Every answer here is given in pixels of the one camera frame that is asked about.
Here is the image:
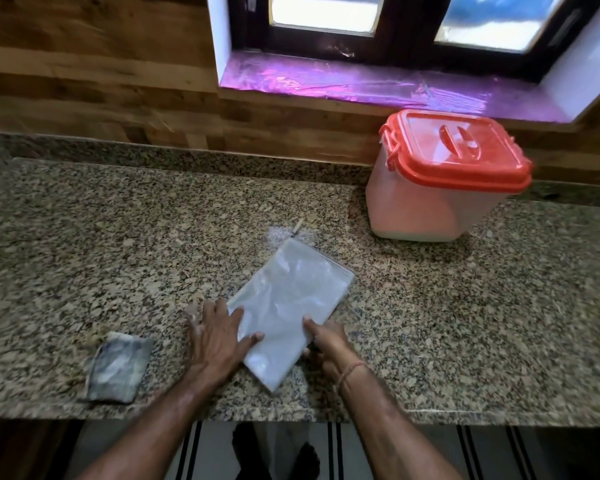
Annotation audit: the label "translucent plastic container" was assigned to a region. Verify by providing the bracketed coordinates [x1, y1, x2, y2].
[365, 142, 511, 243]

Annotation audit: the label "clear plastic zip bag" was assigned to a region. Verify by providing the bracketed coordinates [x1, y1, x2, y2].
[227, 238, 356, 393]

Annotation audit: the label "person's feet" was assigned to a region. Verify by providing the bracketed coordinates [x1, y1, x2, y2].
[231, 422, 322, 480]

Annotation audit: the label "person's right hand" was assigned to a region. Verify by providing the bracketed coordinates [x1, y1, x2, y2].
[302, 316, 361, 383]

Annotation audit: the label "person's left forearm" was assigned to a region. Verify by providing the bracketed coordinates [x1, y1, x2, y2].
[77, 367, 231, 480]

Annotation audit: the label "purple foil sill cover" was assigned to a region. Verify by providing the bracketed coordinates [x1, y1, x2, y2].
[220, 50, 573, 124]

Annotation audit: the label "dark framed window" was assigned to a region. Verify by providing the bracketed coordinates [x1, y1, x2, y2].
[227, 0, 600, 83]

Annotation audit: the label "folded grey cloth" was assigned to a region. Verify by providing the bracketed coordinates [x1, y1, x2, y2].
[85, 332, 154, 404]

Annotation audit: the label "person's right forearm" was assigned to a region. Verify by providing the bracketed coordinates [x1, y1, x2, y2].
[337, 362, 463, 480]

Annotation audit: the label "person's left hand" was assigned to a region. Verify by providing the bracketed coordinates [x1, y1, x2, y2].
[186, 298, 265, 386]

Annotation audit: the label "orange thread wristband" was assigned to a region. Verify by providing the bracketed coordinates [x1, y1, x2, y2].
[335, 361, 368, 391]

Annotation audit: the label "red container lid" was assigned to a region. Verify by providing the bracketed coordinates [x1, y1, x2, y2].
[378, 109, 534, 194]

